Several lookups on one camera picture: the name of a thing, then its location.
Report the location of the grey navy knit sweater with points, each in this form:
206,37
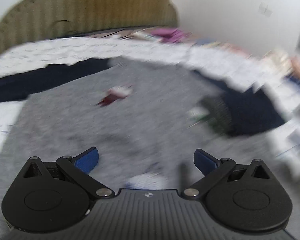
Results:
137,115

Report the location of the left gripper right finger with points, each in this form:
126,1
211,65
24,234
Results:
214,171

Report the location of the purple cloth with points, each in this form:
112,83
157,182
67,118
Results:
170,35

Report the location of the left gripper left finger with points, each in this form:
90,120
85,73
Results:
77,170

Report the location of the pile of colourful clothes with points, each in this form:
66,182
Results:
283,63

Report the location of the white quilt with blue script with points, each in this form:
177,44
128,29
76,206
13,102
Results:
217,61

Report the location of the olive green upholstered headboard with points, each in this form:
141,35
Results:
36,20

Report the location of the white wall switch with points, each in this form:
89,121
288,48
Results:
264,9

